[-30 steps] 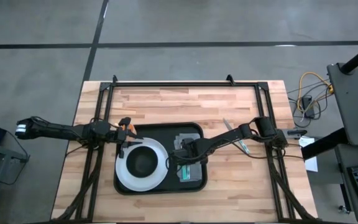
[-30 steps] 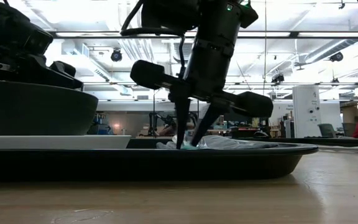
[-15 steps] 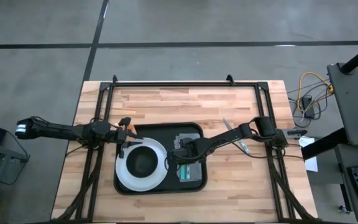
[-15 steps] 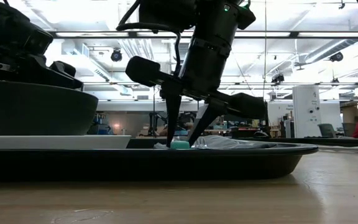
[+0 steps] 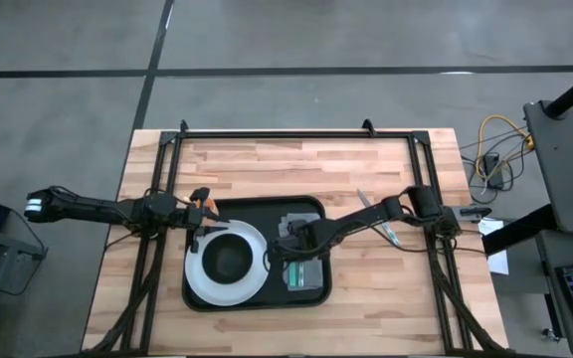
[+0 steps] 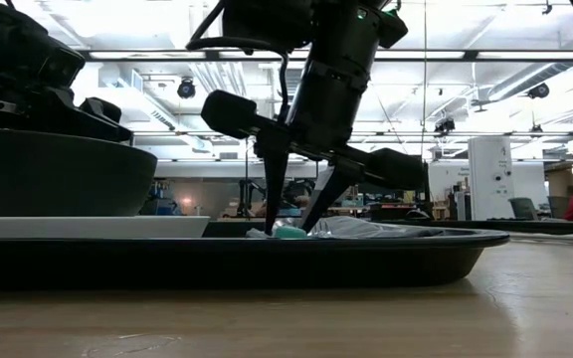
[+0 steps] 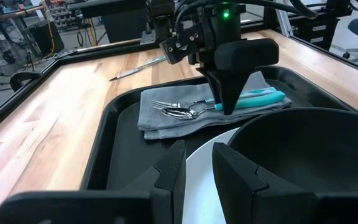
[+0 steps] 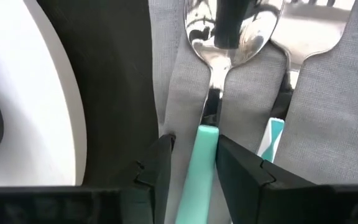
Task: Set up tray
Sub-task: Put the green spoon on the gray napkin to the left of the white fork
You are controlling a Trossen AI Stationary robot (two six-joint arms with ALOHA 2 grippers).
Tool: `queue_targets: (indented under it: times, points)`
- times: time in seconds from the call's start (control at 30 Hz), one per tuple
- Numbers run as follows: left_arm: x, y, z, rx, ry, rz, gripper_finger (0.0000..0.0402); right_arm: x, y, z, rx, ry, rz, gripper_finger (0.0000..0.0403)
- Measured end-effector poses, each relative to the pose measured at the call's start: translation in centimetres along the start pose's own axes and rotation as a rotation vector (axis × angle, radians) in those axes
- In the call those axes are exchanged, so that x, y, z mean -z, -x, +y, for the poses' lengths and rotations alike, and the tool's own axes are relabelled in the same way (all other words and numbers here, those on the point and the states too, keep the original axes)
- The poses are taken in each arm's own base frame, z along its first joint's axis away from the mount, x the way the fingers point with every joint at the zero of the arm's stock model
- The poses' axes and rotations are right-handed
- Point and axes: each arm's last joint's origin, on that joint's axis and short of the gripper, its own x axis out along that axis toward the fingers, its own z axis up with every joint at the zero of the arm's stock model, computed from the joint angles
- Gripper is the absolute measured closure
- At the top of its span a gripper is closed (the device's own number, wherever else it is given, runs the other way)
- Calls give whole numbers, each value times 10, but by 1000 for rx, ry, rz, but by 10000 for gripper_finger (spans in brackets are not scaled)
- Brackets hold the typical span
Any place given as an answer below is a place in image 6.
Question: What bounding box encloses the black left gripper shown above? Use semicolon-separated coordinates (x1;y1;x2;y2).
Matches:
0;67;134;144

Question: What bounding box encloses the white round plate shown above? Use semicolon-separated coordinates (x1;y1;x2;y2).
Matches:
0;215;212;240

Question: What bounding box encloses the black ceiling spotlight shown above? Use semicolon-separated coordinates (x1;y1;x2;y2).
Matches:
526;82;551;100
176;77;198;100
434;116;457;136

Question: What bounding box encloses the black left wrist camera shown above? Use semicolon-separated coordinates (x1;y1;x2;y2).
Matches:
35;43;88;90

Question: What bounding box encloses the grey chair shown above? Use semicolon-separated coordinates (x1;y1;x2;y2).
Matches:
546;195;572;221
508;196;540;222

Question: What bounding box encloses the black bowl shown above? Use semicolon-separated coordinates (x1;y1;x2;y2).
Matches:
0;127;159;218

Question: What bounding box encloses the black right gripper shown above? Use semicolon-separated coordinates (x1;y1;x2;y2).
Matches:
200;59;428;237

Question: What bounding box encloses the grey cloth napkin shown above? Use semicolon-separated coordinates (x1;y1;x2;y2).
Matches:
310;215;445;240

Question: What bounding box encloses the thin hanging cable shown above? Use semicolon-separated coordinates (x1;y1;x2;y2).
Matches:
422;0;429;220

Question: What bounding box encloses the cutlery with solid teal handle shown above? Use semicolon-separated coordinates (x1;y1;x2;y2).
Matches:
245;224;310;241

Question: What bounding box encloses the black plastic tray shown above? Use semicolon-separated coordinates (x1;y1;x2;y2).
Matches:
0;220;511;292

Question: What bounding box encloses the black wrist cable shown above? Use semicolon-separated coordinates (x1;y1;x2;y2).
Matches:
185;0;291;123

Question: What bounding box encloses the white kiosk cabinet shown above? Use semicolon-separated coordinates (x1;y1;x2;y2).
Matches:
467;135;517;222

